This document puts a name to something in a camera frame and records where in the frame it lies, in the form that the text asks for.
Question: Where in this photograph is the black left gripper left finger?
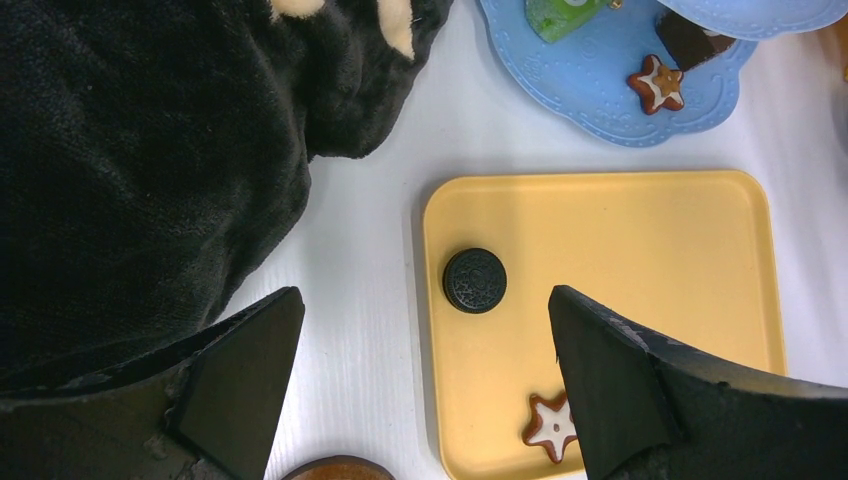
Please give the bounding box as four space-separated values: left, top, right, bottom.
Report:
1 287 305 479

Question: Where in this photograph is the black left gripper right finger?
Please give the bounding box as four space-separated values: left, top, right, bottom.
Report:
548 286 847 479

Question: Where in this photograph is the star cookie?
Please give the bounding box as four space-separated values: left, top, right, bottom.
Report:
521 390 577 464
626 54 685 115

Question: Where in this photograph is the brown round coaster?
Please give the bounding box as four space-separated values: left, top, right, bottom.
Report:
282 455 395 480

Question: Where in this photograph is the yellow serving tray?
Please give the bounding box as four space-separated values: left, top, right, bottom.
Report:
422 170 787 479

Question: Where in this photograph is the black sandwich cookie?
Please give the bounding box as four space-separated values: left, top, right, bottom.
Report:
442 247 508 314

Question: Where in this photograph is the chocolate swirl roll cake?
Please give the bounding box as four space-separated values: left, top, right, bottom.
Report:
655 9 736 72

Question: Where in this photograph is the green swirl roll cake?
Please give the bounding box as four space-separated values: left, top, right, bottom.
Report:
525 0 609 43

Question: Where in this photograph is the black floral plush pillow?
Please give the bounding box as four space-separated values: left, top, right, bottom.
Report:
1 1 451 393

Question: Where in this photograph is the blue three-tier cake stand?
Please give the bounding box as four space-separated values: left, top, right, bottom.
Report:
481 1 847 147

